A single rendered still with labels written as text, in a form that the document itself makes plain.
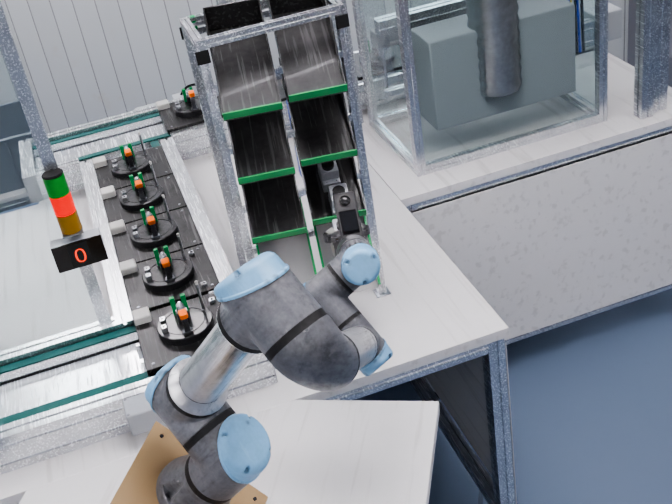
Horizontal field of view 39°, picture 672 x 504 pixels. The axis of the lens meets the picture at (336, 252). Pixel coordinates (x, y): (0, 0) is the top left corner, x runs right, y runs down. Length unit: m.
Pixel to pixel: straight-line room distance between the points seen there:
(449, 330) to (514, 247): 0.90
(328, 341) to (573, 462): 1.91
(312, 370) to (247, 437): 0.39
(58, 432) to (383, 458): 0.75
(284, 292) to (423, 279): 1.18
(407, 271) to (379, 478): 0.76
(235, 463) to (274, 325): 0.41
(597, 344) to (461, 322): 1.34
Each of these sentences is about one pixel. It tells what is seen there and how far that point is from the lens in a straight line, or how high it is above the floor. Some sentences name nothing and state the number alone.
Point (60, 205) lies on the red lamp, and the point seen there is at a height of 1.34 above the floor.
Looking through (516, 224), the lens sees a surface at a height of 0.64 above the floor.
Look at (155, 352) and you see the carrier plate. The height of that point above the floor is 0.97.
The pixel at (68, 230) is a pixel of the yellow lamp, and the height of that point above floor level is 1.27.
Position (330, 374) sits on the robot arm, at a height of 1.41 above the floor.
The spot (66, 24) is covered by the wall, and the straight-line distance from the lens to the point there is 5.94.
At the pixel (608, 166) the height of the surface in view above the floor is 0.75.
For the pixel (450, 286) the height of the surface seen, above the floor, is 0.86.
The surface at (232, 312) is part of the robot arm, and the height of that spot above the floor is 1.50.
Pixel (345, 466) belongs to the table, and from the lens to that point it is 2.08.
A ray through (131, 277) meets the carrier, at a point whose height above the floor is 0.97.
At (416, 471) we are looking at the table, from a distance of 2.05.
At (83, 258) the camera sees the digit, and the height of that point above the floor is 1.19.
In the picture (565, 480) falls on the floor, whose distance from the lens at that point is 3.19.
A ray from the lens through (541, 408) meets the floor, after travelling 3.43.
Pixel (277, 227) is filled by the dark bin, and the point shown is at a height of 1.20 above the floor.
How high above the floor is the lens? 2.34
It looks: 33 degrees down
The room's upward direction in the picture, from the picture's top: 10 degrees counter-clockwise
